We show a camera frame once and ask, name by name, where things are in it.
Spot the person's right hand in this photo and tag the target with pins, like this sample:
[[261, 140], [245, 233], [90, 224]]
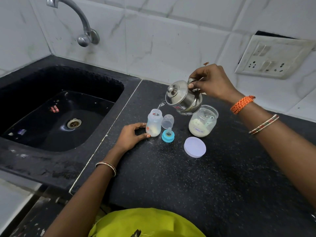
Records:
[[214, 82]]

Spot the person's left hand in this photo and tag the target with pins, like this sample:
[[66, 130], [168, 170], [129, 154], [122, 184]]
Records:
[[128, 139]]

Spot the person's right thumb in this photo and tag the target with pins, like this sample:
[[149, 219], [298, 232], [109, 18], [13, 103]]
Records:
[[200, 85]]

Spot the person's left thumb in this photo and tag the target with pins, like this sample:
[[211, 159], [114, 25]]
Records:
[[144, 136]]

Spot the clear baby bottle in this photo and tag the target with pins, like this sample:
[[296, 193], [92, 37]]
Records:
[[154, 123]]

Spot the small steel kettle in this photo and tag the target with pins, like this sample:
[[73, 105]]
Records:
[[184, 98]]

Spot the person's right forearm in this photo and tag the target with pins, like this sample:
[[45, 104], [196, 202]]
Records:
[[279, 143]]

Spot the person's left forearm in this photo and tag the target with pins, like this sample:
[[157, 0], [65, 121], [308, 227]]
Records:
[[88, 202]]

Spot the clear bottle cap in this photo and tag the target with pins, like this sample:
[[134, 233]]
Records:
[[167, 121]]

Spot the white scoop in jar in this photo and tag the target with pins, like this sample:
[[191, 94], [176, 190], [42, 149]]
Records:
[[209, 118]]

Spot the glass jar of white powder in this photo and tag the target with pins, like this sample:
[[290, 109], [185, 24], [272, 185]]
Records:
[[203, 122]]

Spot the orange thread wristband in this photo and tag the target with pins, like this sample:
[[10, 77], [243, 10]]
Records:
[[242, 104]]

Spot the beaded bangle on left wrist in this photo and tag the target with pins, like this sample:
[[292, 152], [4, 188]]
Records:
[[106, 166]]

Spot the white round jar lid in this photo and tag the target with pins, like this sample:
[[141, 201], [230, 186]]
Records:
[[194, 147]]

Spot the steel sink drain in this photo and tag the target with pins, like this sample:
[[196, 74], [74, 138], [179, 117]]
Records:
[[74, 123]]

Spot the beaded bangles on right wrist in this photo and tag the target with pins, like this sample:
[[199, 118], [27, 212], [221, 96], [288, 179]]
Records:
[[264, 124]]

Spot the yellow-green garment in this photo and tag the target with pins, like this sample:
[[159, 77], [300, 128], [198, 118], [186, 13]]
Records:
[[145, 223]]

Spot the black sink basin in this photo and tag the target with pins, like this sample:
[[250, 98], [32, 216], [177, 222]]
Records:
[[53, 108]]

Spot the white switch socket board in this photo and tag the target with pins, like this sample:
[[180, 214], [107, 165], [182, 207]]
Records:
[[274, 56]]

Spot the steel wall tap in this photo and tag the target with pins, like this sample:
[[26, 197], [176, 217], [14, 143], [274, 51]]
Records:
[[81, 24]]

